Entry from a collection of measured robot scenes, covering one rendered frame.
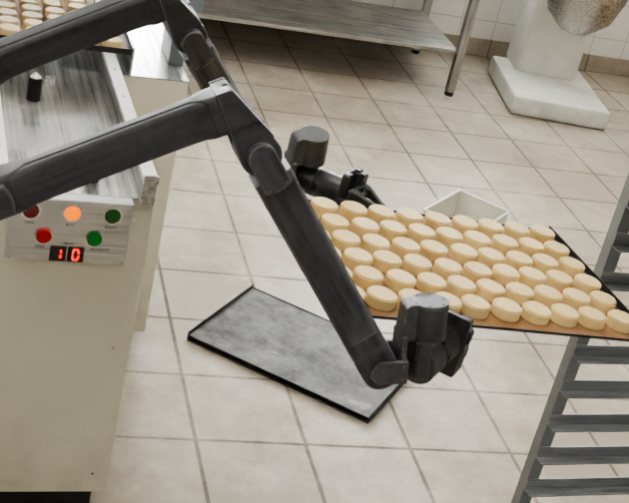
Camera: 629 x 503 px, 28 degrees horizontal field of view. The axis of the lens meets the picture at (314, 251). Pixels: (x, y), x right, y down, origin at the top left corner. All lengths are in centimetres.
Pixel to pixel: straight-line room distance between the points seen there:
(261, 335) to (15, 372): 120
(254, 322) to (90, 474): 107
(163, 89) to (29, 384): 88
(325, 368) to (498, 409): 53
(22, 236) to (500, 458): 161
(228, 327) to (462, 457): 81
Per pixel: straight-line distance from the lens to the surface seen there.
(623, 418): 291
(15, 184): 165
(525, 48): 657
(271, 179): 165
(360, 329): 180
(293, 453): 334
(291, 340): 378
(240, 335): 375
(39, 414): 280
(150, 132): 164
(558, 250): 238
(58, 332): 269
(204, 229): 436
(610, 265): 264
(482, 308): 204
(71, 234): 253
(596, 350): 275
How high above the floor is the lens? 194
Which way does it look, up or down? 26 degrees down
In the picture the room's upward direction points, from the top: 13 degrees clockwise
